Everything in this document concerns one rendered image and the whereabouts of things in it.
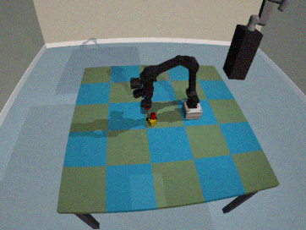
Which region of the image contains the yellow cube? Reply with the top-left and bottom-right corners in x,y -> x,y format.
148,118 -> 156,126

